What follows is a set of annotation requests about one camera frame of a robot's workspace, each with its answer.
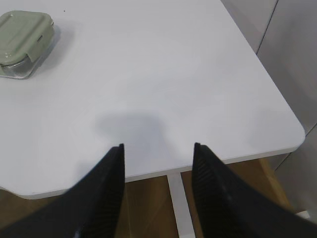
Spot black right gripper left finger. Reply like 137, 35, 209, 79
0, 144, 125, 238

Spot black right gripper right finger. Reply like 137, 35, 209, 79
193, 143, 317, 238

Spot green lidded glass container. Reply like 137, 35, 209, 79
0, 10, 54, 79

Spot white table leg frame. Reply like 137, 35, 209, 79
167, 173, 196, 238

